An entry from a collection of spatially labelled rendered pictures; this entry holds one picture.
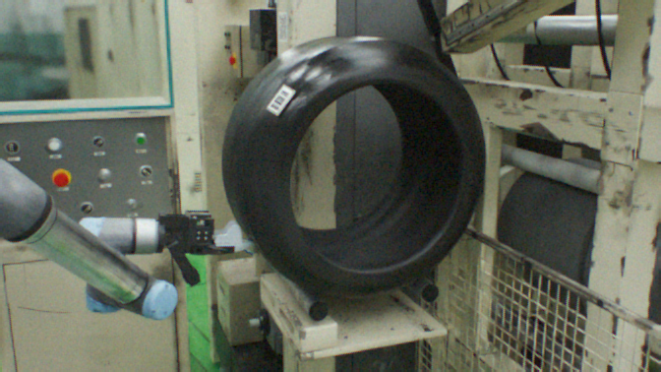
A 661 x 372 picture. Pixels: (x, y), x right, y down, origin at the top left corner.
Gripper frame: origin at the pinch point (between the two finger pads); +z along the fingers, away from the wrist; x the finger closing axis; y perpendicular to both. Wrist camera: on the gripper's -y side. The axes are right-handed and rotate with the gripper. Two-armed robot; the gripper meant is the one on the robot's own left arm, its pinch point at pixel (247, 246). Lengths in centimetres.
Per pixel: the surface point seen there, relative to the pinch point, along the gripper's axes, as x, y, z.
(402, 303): 4.9, -17.2, 44.7
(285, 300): 4.5, -15.3, 12.1
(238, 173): -5.8, 17.8, -4.9
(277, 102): -10.7, 33.6, 0.6
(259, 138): -9.6, 26.0, -2.2
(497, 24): -6, 56, 52
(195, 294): 215, -99, 29
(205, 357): 140, -100, 22
